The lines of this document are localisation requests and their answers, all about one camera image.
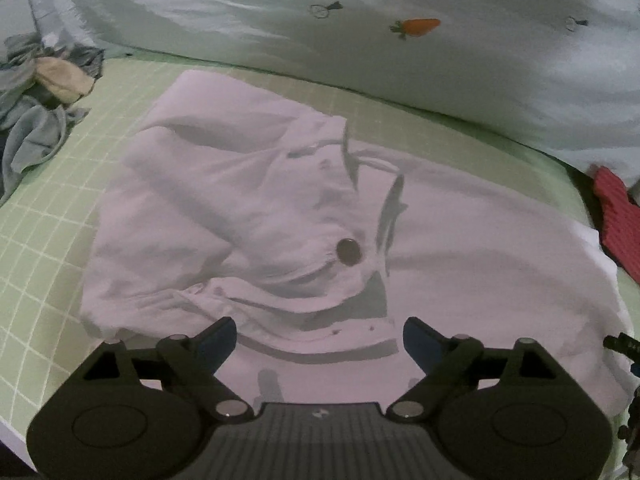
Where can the carrot printed duvet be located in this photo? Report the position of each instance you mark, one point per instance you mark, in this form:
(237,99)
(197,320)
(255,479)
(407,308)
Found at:
(450,75)

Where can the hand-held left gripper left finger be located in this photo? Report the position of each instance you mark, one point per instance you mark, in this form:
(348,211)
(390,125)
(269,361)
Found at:
(218,339)

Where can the white board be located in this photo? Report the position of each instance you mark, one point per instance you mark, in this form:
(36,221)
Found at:
(17,20)

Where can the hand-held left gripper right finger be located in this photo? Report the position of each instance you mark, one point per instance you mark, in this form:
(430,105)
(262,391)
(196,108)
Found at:
(421,341)

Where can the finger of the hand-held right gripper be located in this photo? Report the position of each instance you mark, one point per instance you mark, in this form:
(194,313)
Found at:
(622,344)

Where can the white garment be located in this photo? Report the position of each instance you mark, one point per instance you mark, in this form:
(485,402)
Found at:
(225,185)

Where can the red checked garment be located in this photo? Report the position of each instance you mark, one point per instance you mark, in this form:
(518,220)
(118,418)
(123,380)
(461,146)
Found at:
(617,220)

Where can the beige garment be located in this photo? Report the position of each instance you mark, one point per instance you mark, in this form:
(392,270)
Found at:
(60,77)

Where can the grey garment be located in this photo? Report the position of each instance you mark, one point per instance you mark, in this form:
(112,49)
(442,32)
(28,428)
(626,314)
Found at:
(30,130)

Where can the green grid bed sheet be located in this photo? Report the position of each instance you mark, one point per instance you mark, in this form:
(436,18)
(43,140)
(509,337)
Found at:
(55,220)

